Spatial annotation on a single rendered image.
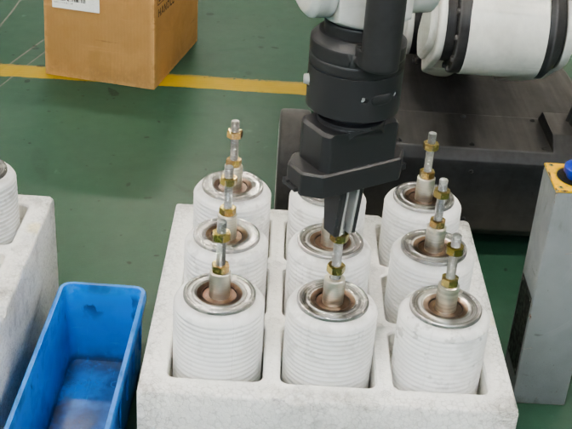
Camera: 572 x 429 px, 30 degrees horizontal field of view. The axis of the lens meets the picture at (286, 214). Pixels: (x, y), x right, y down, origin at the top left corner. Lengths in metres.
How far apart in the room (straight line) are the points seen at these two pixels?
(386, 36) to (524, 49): 0.55
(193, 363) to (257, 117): 1.05
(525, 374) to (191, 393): 0.48
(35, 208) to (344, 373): 0.50
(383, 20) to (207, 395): 0.43
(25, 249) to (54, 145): 0.67
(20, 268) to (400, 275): 0.45
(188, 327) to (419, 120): 0.71
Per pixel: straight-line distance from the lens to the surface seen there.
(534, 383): 1.42
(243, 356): 1.11
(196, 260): 1.19
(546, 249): 1.30
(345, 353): 1.10
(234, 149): 1.29
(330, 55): 0.95
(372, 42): 0.92
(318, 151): 0.99
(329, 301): 1.10
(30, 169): 1.90
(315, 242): 1.21
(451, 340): 1.10
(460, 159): 1.61
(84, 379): 1.40
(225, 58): 2.38
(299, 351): 1.11
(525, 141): 1.67
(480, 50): 1.44
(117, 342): 1.41
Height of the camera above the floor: 0.88
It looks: 30 degrees down
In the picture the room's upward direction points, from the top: 4 degrees clockwise
